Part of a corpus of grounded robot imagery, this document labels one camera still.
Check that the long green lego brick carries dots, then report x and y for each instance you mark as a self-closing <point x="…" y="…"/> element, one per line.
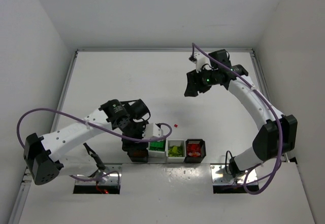
<point x="157" y="145"/>

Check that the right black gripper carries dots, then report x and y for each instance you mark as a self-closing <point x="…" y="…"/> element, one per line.
<point x="196" y="82"/>

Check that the far right black bin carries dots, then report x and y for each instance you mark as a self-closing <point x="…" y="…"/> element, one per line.
<point x="194" y="160"/>

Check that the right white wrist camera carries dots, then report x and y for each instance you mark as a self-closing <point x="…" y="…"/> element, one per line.
<point x="199" y="60"/>

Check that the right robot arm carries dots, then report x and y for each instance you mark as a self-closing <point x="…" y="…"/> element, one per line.
<point x="276" y="131"/>

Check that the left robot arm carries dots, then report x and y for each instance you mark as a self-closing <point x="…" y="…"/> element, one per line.
<point x="65" y="151"/>

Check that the metal base plate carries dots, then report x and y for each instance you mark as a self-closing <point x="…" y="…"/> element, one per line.
<point x="111" y="175"/>
<point x="221" y="178"/>

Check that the black bin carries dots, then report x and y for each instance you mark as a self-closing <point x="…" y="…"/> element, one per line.
<point x="194" y="160"/>
<point x="137" y="160"/>

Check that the right white bin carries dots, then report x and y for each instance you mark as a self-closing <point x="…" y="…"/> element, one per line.
<point x="173" y="158"/>

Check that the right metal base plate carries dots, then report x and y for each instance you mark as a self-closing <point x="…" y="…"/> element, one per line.
<point x="221" y="178"/>

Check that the far left black bin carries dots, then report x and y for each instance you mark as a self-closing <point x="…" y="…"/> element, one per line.
<point x="137" y="160"/>

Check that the tan lego plate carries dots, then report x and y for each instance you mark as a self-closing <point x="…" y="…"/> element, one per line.
<point x="140" y="154"/>

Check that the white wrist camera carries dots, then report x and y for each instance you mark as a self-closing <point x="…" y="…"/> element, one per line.
<point x="152" y="131"/>
<point x="199" y="60"/>

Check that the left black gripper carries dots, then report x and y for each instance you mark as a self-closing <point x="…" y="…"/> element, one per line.
<point x="134" y="146"/>

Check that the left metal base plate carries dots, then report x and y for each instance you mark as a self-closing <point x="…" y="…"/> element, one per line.
<point x="111" y="175"/>

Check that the left white bin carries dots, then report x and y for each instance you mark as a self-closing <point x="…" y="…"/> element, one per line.
<point x="157" y="154"/>

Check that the white bin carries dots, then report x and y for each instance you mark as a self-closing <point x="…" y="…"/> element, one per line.
<point x="157" y="154"/>
<point x="173" y="158"/>

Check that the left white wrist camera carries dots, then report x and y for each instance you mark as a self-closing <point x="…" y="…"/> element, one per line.
<point x="152" y="131"/>

